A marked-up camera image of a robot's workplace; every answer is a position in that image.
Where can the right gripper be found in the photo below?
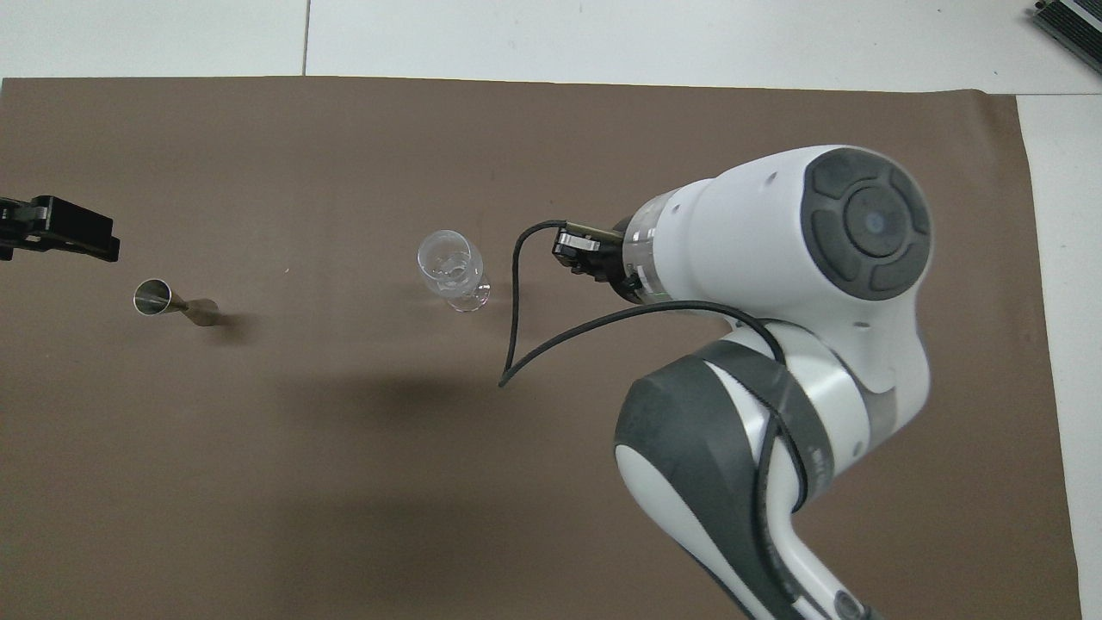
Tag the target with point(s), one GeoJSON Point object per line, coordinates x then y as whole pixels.
{"type": "Point", "coordinates": [608, 262]}

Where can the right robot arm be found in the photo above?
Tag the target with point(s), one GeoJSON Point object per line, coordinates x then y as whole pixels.
{"type": "Point", "coordinates": [758, 232]}

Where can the clear wine glass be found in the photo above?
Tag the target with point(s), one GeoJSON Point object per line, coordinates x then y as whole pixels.
{"type": "Point", "coordinates": [448, 263]}

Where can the steel double jigger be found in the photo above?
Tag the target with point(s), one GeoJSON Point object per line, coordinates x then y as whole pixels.
{"type": "Point", "coordinates": [157, 297]}

